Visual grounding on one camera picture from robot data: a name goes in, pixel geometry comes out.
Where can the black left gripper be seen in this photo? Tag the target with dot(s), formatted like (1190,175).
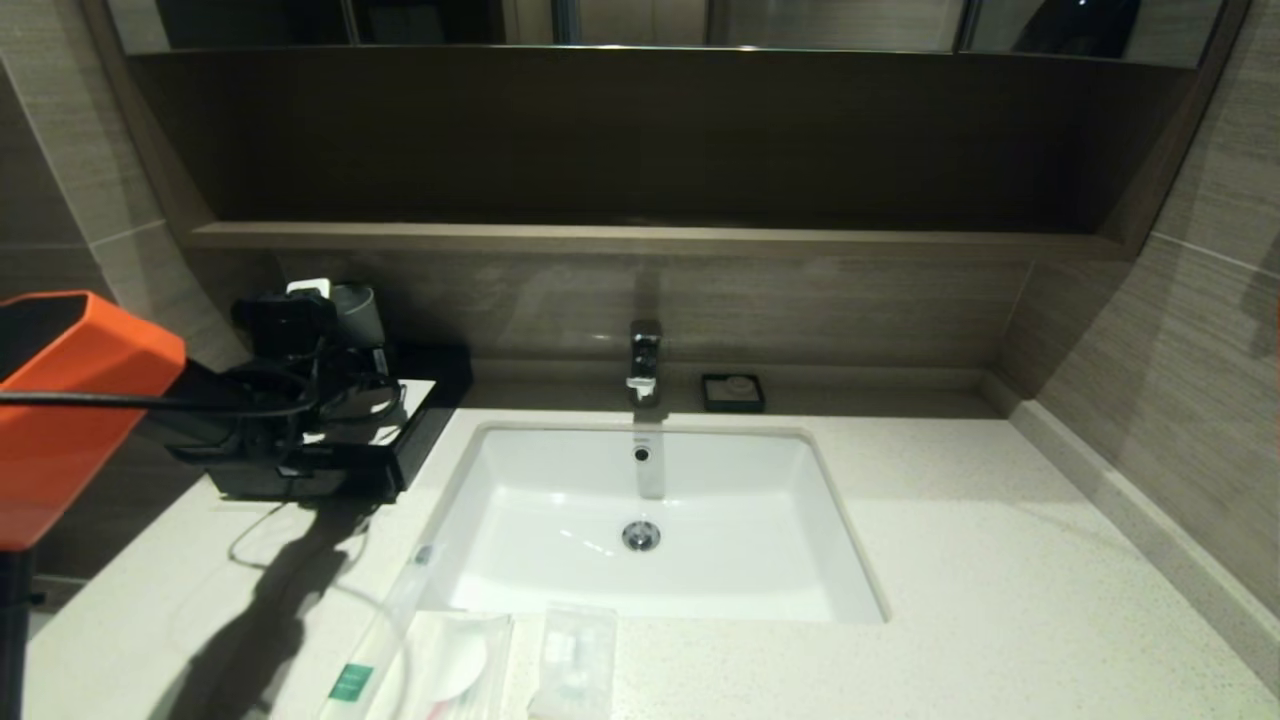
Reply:
(350,385)

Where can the grey plastic cup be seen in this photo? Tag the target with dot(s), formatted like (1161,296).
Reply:
(360,315)

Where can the black and orange left arm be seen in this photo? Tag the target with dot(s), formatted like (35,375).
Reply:
(70,450)

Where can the black amenity drawer box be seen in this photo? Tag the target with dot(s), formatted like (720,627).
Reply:
(445,380)

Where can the chrome faucet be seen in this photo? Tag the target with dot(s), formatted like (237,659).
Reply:
(645,360)

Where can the toothbrush packet with green label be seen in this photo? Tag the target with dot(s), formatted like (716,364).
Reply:
(352,682)

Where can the clear packet with white disc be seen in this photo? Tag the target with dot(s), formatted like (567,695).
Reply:
(450,665)

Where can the chrome sink drain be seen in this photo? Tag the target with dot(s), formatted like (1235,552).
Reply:
(641,537)

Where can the brown wooden shelf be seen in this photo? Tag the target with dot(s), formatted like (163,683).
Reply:
(650,241)

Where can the clear packet with cotton swabs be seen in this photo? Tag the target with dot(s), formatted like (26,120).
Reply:
(575,660)

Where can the black soap dish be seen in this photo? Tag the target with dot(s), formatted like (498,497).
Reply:
(712,400)

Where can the round white soap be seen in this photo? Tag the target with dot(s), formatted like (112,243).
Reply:
(738,386)

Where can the white sink basin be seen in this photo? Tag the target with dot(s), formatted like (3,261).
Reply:
(740,540)

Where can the wall mirror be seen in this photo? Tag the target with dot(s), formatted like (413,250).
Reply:
(820,22)

